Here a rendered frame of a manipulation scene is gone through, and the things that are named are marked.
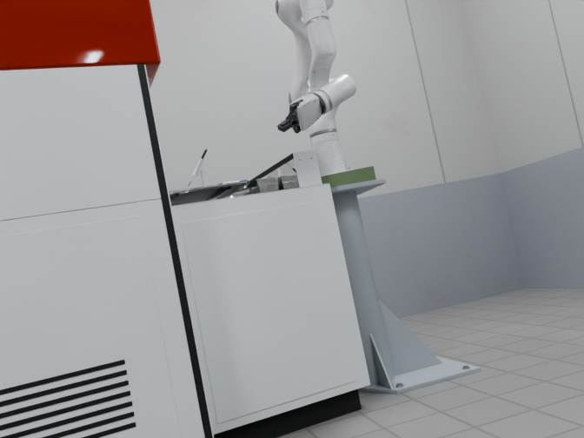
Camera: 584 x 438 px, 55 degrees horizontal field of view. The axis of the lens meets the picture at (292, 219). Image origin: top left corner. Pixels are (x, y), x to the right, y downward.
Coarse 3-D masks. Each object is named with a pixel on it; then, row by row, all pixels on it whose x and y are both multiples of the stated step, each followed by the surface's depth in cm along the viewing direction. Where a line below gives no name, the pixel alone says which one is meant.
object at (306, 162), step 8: (296, 152) 208; (304, 152) 209; (312, 152) 210; (296, 160) 208; (304, 160) 209; (312, 160) 210; (296, 168) 207; (304, 168) 208; (312, 168) 210; (304, 176) 208; (312, 176) 209; (320, 176) 210; (304, 184) 207; (312, 184) 209
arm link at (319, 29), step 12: (312, 24) 197; (324, 24) 196; (312, 36) 197; (324, 36) 196; (312, 48) 198; (324, 48) 195; (312, 60) 200; (324, 60) 198; (312, 72) 203; (324, 72) 204; (312, 84) 204; (324, 84) 206
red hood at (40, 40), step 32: (0, 0) 152; (32, 0) 155; (64, 0) 158; (96, 0) 161; (128, 0) 165; (0, 32) 150; (32, 32) 154; (64, 32) 157; (96, 32) 160; (128, 32) 164; (0, 64) 149; (32, 64) 152; (64, 64) 156; (96, 64) 159; (128, 64) 163
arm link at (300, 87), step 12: (276, 0) 214; (288, 0) 211; (276, 12) 216; (288, 12) 213; (300, 12) 214; (288, 24) 216; (300, 24) 217; (300, 36) 220; (300, 48) 224; (300, 60) 227; (300, 72) 229; (300, 84) 230; (300, 96) 232
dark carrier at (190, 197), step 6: (234, 186) 218; (240, 186) 221; (192, 192) 212; (198, 192) 215; (204, 192) 218; (210, 192) 222; (216, 192) 225; (228, 192) 232; (180, 198) 222; (186, 198) 225; (192, 198) 229; (198, 198) 232; (204, 198) 236; (216, 198) 244; (174, 204) 236; (180, 204) 240
